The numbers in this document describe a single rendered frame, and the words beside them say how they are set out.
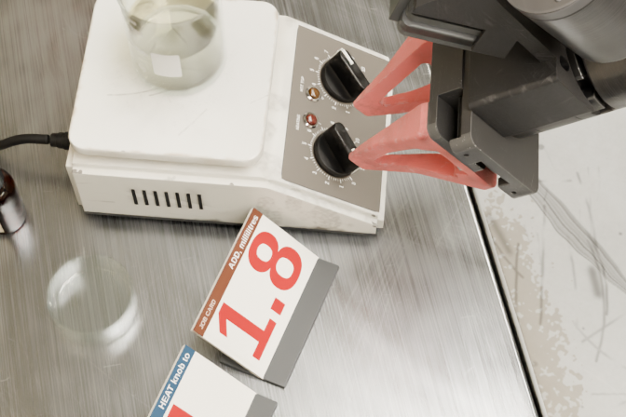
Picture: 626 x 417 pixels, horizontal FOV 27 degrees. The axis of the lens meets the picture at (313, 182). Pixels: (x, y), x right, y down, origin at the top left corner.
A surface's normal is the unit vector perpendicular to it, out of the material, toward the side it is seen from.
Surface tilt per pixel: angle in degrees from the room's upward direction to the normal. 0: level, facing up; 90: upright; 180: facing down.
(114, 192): 90
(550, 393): 0
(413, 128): 61
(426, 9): 90
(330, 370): 0
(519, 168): 51
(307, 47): 30
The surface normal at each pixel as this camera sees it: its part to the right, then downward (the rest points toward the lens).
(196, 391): 0.59, -0.15
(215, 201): -0.08, 0.88
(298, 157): 0.50, -0.37
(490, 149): 0.77, -0.24
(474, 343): 0.00, -0.47
